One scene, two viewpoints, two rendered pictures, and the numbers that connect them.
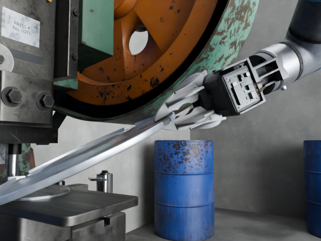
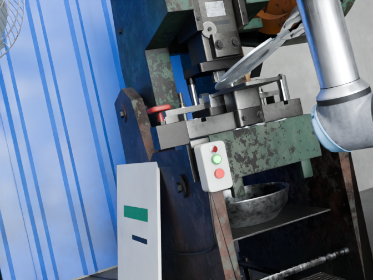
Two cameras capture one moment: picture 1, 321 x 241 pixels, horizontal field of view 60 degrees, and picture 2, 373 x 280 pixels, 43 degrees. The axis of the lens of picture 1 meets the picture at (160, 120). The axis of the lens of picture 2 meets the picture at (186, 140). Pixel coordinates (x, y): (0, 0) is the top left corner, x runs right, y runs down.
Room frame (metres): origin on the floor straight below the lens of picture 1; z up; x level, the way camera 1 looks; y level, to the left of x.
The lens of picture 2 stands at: (-0.96, -0.58, 0.67)
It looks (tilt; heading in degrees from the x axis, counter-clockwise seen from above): 1 degrees down; 37
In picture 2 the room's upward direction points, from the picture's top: 12 degrees counter-clockwise
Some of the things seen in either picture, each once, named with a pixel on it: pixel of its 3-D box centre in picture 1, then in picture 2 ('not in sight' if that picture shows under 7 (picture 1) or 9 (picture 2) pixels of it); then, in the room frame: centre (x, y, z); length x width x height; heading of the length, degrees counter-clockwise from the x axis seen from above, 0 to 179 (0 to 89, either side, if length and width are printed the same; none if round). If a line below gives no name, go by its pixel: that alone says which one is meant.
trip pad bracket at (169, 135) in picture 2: not in sight; (174, 153); (0.14, 0.29, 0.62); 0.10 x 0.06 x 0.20; 149
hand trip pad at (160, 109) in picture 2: not in sight; (160, 119); (0.13, 0.30, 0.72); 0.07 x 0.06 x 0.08; 59
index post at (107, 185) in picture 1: (104, 192); (282, 87); (0.61, 0.12, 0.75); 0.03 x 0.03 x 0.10; 59
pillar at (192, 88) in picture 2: not in sight; (193, 93); (0.49, 0.42, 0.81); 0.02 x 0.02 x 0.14
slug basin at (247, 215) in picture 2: not in sight; (245, 206); (0.53, 0.32, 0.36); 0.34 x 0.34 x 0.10
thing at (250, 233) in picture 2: not in sight; (247, 220); (0.53, 0.33, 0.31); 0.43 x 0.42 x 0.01; 149
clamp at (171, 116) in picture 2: not in sight; (180, 108); (0.38, 0.41, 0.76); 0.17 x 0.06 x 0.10; 149
